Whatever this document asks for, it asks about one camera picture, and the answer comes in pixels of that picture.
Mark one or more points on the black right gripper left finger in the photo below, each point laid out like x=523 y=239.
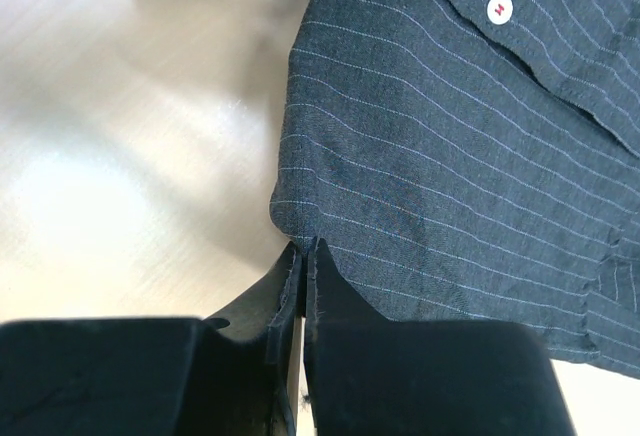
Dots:
x=233 y=373

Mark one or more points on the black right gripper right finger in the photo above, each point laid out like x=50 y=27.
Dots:
x=369 y=375

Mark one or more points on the black pinstriped long sleeve shirt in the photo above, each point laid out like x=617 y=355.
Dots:
x=473 y=159

